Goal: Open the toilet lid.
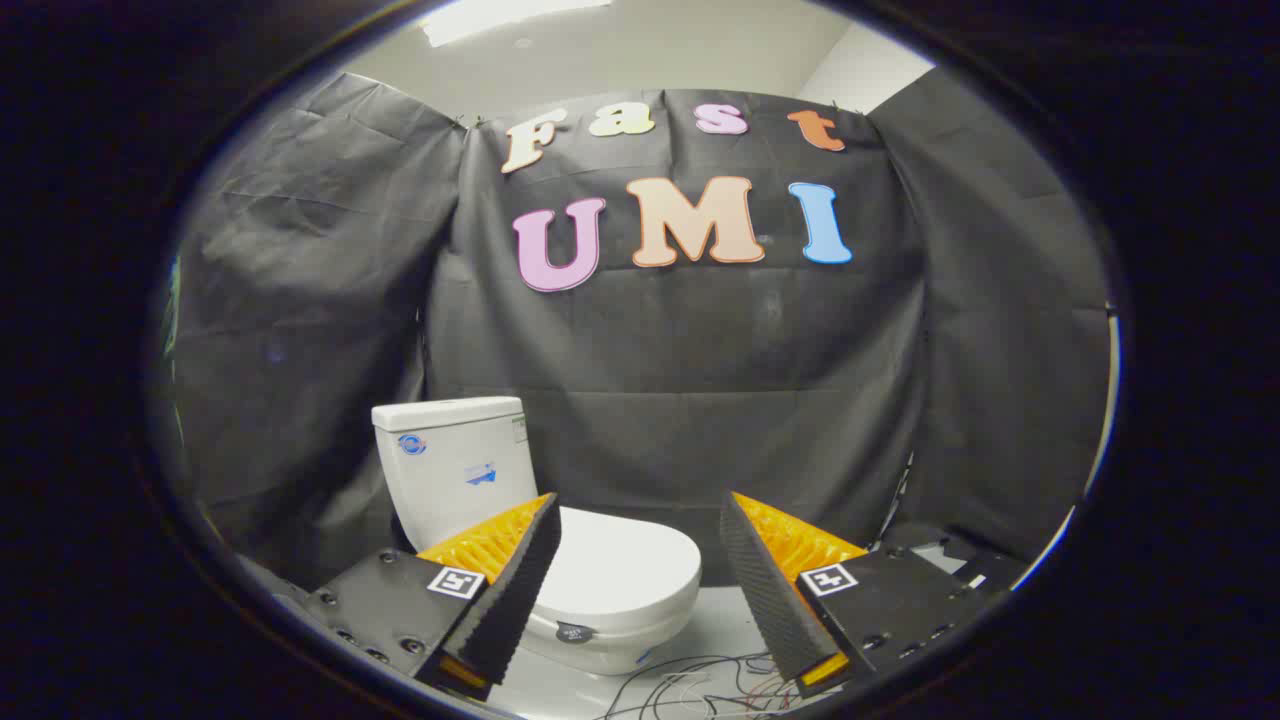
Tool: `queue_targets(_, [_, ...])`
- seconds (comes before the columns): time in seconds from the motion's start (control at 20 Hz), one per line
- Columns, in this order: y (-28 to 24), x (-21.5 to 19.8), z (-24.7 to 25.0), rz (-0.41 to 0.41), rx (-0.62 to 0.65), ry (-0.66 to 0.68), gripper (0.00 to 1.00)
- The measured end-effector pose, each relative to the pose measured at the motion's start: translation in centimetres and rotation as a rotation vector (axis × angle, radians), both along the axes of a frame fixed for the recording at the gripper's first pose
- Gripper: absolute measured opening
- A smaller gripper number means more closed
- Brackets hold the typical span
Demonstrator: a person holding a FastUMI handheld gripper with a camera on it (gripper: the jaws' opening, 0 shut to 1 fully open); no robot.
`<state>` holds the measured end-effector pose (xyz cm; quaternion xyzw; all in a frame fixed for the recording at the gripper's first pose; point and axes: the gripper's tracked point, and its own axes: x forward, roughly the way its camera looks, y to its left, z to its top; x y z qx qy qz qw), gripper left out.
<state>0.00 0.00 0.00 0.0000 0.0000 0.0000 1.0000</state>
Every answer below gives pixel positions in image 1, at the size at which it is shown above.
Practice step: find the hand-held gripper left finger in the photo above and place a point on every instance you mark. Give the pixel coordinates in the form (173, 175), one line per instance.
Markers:
(520, 590)

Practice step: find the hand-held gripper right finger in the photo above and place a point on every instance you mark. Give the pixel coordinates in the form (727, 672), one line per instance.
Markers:
(762, 590)

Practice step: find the white toilet lid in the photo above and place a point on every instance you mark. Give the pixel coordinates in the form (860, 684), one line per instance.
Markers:
(625, 570)

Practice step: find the white toilet with tank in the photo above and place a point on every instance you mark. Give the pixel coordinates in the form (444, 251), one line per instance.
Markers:
(450, 460)

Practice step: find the black backdrop cloth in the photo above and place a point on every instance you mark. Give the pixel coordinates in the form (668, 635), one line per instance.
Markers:
(680, 340)

